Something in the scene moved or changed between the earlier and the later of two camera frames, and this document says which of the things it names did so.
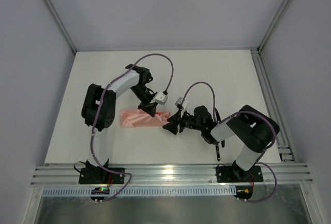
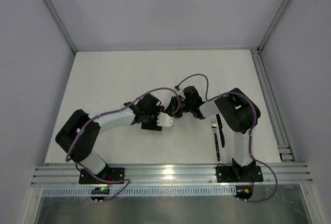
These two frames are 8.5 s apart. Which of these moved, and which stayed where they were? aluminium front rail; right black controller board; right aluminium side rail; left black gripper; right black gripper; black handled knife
Moved: right black gripper; left black gripper
Stayed: black handled knife; aluminium front rail; right aluminium side rail; right black controller board
